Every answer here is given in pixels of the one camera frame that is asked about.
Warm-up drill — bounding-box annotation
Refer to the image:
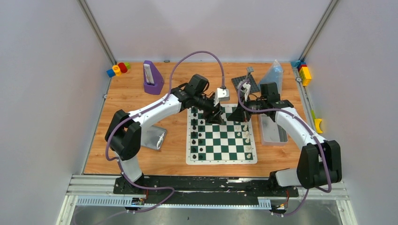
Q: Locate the dark grey lego baseplate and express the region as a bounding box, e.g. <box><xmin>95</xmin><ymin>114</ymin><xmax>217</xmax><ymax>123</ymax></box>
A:
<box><xmin>231</xmin><ymin>75</ymin><xmax>260</xmax><ymax>94</ymax></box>

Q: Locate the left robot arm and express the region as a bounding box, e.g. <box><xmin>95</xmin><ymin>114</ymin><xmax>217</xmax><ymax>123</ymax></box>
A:
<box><xmin>105</xmin><ymin>74</ymin><xmax>230</xmax><ymax>194</ymax></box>

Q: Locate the silver tin lid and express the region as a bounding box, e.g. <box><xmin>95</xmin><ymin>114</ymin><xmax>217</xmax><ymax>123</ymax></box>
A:
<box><xmin>141</xmin><ymin>126</ymin><xmax>167</xmax><ymax>151</ymax></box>

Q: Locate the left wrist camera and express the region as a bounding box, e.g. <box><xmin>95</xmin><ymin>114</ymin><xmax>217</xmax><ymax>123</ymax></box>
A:
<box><xmin>214</xmin><ymin>88</ymin><xmax>230</xmax><ymax>106</ymax></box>

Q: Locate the grey lego tower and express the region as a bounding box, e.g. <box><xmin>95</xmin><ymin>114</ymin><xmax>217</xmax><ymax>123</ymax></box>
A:
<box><xmin>245</xmin><ymin>67</ymin><xmax>254</xmax><ymax>80</ymax></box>

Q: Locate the yellow curved block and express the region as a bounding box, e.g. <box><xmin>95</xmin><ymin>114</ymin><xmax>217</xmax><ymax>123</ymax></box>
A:
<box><xmin>311</xmin><ymin>110</ymin><xmax>323</xmax><ymax>134</ymax></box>

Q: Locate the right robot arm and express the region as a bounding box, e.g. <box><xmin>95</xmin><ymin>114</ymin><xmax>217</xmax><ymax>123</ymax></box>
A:
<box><xmin>227</xmin><ymin>80</ymin><xmax>342</xmax><ymax>196</ymax></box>

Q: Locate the yellow wooden cylinder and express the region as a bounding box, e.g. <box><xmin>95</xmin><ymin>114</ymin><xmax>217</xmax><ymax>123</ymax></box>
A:
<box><xmin>112</xmin><ymin>65</ymin><xmax>122</xmax><ymax>76</ymax></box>

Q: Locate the silver metal tin box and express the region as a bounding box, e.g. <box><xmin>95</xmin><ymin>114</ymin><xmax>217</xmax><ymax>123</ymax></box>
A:
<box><xmin>258</xmin><ymin>114</ymin><xmax>288</xmax><ymax>146</ymax></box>

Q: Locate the purple cable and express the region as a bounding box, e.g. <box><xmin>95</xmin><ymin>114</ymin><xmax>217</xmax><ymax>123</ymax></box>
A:
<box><xmin>237</xmin><ymin>79</ymin><xmax>333</xmax><ymax>218</ymax></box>
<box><xmin>105</xmin><ymin>50</ymin><xmax>226</xmax><ymax>225</ymax></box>

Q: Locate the green white chess board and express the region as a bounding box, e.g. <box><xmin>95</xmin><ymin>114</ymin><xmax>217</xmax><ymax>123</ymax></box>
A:
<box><xmin>186</xmin><ymin>104</ymin><xmax>258</xmax><ymax>165</ymax></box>

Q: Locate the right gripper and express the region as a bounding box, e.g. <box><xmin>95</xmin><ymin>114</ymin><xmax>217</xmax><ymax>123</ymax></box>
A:
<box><xmin>227</xmin><ymin>95</ymin><xmax>267</xmax><ymax>122</ymax></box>

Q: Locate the blue wooden block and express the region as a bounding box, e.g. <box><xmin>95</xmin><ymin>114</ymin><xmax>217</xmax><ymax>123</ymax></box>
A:
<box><xmin>106</xmin><ymin>69</ymin><xmax>116</xmax><ymax>78</ymax></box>

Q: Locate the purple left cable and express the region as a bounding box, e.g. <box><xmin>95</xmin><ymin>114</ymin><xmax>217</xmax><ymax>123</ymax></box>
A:
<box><xmin>105</xmin><ymin>50</ymin><xmax>226</xmax><ymax>225</ymax></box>

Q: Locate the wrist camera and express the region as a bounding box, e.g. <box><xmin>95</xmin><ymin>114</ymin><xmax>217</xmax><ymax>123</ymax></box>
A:
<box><xmin>237</xmin><ymin>80</ymin><xmax>251</xmax><ymax>102</ymax></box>
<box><xmin>214</xmin><ymin>88</ymin><xmax>230</xmax><ymax>106</ymax></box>

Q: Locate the red wooden cylinder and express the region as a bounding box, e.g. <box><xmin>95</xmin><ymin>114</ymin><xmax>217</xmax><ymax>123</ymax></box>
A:
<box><xmin>118</xmin><ymin>62</ymin><xmax>128</xmax><ymax>74</ymax></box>

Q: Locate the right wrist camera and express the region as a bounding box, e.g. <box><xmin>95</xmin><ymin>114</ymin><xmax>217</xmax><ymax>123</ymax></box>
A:
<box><xmin>237</xmin><ymin>80</ymin><xmax>251</xmax><ymax>102</ymax></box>

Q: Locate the blue plastic bag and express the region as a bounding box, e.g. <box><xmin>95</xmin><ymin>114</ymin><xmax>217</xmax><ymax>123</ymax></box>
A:
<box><xmin>258</xmin><ymin>60</ymin><xmax>283</xmax><ymax>94</ymax></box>

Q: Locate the purple metronome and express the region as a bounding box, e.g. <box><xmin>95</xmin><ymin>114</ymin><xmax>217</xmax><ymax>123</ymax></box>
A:
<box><xmin>143</xmin><ymin>60</ymin><xmax>164</xmax><ymax>95</ymax></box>

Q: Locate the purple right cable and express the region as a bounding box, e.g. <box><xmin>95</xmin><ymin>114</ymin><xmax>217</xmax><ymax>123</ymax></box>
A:
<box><xmin>237</xmin><ymin>79</ymin><xmax>333</xmax><ymax>218</ymax></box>

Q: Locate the colourful lego brick stack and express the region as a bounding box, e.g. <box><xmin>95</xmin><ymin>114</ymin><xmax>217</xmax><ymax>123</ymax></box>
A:
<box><xmin>291</xmin><ymin>60</ymin><xmax>312</xmax><ymax>87</ymax></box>

